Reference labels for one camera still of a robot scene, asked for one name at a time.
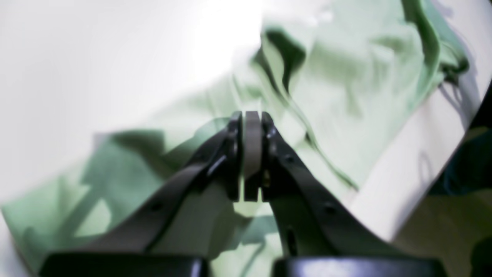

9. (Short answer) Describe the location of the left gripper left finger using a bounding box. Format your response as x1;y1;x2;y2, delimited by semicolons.
40;112;262;277

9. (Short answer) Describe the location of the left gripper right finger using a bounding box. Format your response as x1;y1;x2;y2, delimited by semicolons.
261;112;447;277

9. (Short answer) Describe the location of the light green T-shirt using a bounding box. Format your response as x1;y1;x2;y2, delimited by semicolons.
2;0;469;271

